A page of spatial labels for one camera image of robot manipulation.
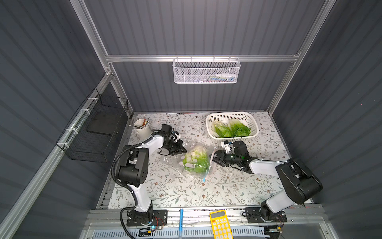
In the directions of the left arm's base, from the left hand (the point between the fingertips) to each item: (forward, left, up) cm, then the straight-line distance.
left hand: (188, 152), depth 91 cm
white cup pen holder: (+14, +28, +5) cm, 31 cm away
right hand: (-5, -14, +3) cm, 15 cm away
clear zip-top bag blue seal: (-2, +11, -6) cm, 13 cm away
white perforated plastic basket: (+27, -45, 0) cm, 53 cm away
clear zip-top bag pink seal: (+6, 0, -2) cm, 6 cm away
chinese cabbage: (+15, -23, +3) cm, 28 cm away
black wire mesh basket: (-2, +47, +22) cm, 52 cm away
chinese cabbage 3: (-7, -5, +3) cm, 9 cm away
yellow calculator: (-37, -16, -5) cm, 40 cm away
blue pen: (-36, +3, -5) cm, 36 cm away
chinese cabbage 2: (+16, -33, +3) cm, 37 cm away
